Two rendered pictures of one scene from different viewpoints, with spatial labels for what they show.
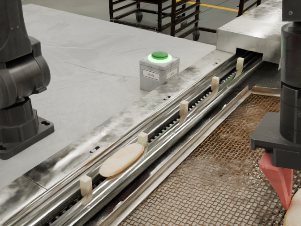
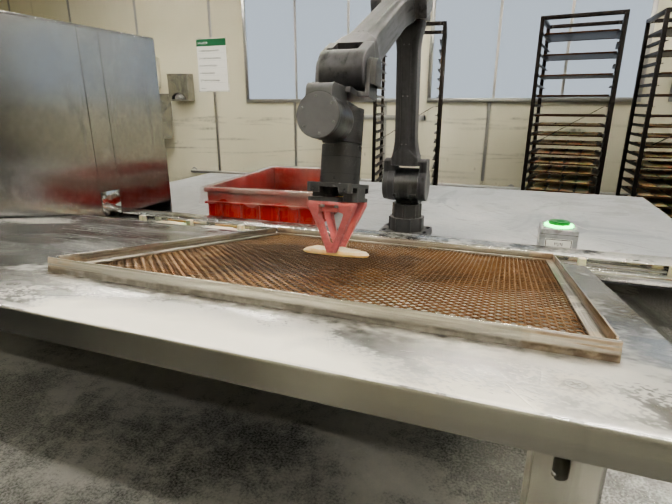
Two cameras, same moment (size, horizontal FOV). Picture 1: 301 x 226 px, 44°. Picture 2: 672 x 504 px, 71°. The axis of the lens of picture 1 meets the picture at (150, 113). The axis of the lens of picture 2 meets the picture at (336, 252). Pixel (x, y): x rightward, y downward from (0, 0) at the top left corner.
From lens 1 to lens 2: 0.83 m
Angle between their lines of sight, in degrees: 69
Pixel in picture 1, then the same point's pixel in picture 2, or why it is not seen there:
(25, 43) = (410, 157)
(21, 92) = (397, 190)
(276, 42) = not seen: outside the picture
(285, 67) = not seen: hidden behind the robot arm
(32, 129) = (405, 227)
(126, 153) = not seen: hidden behind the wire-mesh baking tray
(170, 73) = (554, 242)
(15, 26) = (404, 143)
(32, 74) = (408, 181)
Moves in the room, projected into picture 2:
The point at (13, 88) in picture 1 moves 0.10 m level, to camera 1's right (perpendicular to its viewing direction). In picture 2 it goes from (390, 183) to (407, 191)
